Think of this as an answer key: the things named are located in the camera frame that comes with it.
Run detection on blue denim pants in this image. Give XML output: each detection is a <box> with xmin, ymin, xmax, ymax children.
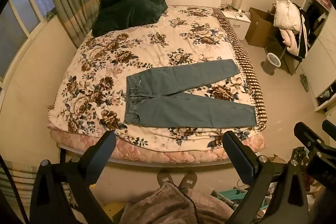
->
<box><xmin>123</xmin><ymin>59</ymin><xmax>257</xmax><ymax>128</ymax></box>

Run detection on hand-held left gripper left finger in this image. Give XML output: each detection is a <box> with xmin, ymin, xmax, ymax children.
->
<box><xmin>29</xmin><ymin>130</ymin><xmax>117</xmax><ymax>224</ymax></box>

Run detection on floral printed blanket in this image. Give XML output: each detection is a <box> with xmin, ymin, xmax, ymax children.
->
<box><xmin>47</xmin><ymin>5</ymin><xmax>268</xmax><ymax>149</ymax></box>

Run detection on grey slippers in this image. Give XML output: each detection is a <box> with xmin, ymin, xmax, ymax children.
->
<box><xmin>300</xmin><ymin>74</ymin><xmax>310</xmax><ymax>92</ymax></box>

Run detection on person's shoe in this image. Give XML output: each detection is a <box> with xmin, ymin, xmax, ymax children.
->
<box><xmin>157</xmin><ymin>172</ymin><xmax>174</xmax><ymax>188</ymax></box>
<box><xmin>178</xmin><ymin>172</ymin><xmax>198</xmax><ymax>191</ymax></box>

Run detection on white nightstand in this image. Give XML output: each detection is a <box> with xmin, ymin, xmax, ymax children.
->
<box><xmin>220</xmin><ymin>7</ymin><xmax>251</xmax><ymax>40</ymax></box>

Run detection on striped beige cloth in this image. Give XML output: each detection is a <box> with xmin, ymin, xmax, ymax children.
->
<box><xmin>0</xmin><ymin>161</ymin><xmax>79</xmax><ymax>216</ymax></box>

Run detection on white waste bin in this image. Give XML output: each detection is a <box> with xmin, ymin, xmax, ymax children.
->
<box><xmin>266</xmin><ymin>53</ymin><xmax>281</xmax><ymax>68</ymax></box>

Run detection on pile of white clothes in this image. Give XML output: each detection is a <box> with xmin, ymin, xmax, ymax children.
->
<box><xmin>273</xmin><ymin>0</ymin><xmax>303</xmax><ymax>56</ymax></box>

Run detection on dark green blanket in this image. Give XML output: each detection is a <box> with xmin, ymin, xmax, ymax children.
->
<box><xmin>91</xmin><ymin>0</ymin><xmax>169</xmax><ymax>38</ymax></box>

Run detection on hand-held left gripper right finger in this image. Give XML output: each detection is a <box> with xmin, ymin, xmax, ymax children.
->
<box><xmin>223</xmin><ymin>130</ymin><xmax>310</xmax><ymax>224</ymax></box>

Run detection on white framed window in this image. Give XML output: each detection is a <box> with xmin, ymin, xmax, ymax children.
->
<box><xmin>0</xmin><ymin>0</ymin><xmax>57</xmax><ymax>84</ymax></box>

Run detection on black chair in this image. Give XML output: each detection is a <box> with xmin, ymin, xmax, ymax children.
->
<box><xmin>265</xmin><ymin>30</ymin><xmax>305</xmax><ymax>75</ymax></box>

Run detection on person's left shoe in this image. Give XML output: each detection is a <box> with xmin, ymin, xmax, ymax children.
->
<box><xmin>157</xmin><ymin>172</ymin><xmax>174</xmax><ymax>188</ymax></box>

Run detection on black bag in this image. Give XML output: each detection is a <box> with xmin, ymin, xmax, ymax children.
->
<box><xmin>292</xmin><ymin>2</ymin><xmax>317</xmax><ymax>60</ymax></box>

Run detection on teal plastic crate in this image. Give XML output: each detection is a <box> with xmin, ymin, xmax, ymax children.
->
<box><xmin>211</xmin><ymin>187</ymin><xmax>253</xmax><ymax>207</ymax></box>

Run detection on white wardrobe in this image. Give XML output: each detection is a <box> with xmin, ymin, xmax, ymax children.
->
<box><xmin>299</xmin><ymin>0</ymin><xmax>336</xmax><ymax>112</ymax></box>

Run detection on pink quilted mattress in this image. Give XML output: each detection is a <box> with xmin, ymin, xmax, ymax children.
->
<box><xmin>50</xmin><ymin>127</ymin><xmax>266</xmax><ymax>165</ymax></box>

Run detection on yellow box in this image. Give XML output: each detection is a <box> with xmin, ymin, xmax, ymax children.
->
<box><xmin>103</xmin><ymin>202</ymin><xmax>126</xmax><ymax>220</ymax></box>

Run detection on person's right shoe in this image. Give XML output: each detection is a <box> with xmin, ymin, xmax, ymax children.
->
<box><xmin>178</xmin><ymin>172</ymin><xmax>198</xmax><ymax>191</ymax></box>

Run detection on brown cardboard box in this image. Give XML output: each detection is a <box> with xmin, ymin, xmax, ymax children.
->
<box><xmin>245</xmin><ymin>7</ymin><xmax>279</xmax><ymax>47</ymax></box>

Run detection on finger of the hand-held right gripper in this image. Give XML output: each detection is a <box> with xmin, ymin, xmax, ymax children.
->
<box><xmin>293</xmin><ymin>122</ymin><xmax>336</xmax><ymax>161</ymax></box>
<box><xmin>322</xmin><ymin>120</ymin><xmax>336</xmax><ymax>133</ymax></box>

